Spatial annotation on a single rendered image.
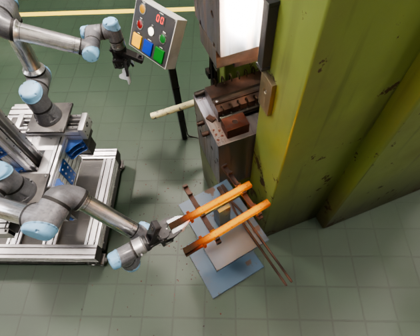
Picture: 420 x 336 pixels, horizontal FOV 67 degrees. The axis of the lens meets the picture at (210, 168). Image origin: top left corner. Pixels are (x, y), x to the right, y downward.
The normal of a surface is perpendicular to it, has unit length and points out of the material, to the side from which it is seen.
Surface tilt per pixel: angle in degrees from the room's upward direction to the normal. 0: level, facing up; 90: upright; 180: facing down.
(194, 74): 0
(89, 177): 0
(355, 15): 90
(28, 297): 0
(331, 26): 90
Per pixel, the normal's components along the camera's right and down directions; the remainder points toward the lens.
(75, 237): -0.04, -0.51
